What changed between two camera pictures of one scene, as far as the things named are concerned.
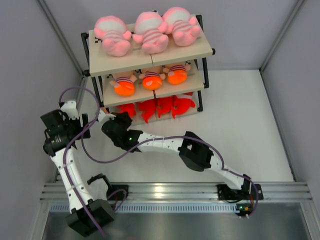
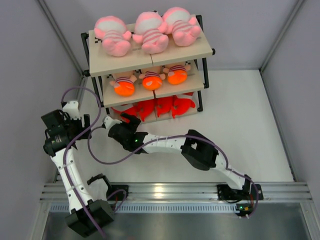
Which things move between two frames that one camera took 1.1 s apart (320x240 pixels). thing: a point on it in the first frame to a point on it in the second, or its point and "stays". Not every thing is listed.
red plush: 129,108 to 139,109
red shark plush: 181,105 stays
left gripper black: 77,122 stays
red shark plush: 164,105 stays
